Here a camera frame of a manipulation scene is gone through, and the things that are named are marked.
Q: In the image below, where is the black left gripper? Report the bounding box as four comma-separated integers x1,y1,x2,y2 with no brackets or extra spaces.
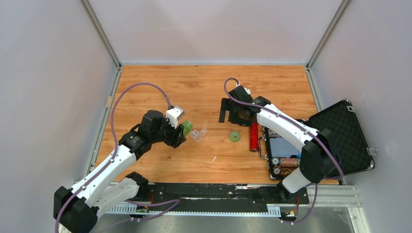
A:
151,115,186,148

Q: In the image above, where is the green pill bottle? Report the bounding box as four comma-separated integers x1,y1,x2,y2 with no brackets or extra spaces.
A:
181,120,193,136

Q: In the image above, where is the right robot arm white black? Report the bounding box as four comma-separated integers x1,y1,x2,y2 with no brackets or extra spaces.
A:
224,84,343,203

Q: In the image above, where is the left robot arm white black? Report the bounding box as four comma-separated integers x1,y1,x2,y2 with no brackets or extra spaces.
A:
53,106,186,233

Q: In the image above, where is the red glitter tube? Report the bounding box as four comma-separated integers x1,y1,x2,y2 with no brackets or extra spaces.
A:
249,122,259,152

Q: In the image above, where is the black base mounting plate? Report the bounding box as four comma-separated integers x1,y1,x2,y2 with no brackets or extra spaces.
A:
130,183,309,214

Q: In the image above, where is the blue playing card deck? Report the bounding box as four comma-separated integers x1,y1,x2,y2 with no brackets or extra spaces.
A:
269,137,301,158

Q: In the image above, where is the orange black chip row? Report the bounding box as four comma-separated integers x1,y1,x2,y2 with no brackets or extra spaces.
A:
271,157,301,179

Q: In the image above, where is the black poker chip case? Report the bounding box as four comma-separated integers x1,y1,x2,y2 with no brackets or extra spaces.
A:
263,99,375,181

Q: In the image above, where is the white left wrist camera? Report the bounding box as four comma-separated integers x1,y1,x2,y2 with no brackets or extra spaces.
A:
165,106,185,129

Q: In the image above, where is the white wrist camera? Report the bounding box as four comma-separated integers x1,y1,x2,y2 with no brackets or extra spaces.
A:
244,87,251,95
165,106,185,129

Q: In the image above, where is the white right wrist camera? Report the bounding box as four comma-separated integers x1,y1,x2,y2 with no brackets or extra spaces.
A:
244,87,251,95

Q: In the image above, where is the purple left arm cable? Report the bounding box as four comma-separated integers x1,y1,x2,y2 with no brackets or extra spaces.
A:
54,83,181,233

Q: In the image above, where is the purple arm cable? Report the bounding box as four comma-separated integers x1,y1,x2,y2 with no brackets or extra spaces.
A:
223,77,345,225
54,83,181,233

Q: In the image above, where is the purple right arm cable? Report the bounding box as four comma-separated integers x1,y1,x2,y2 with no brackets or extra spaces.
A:
223,77,345,225

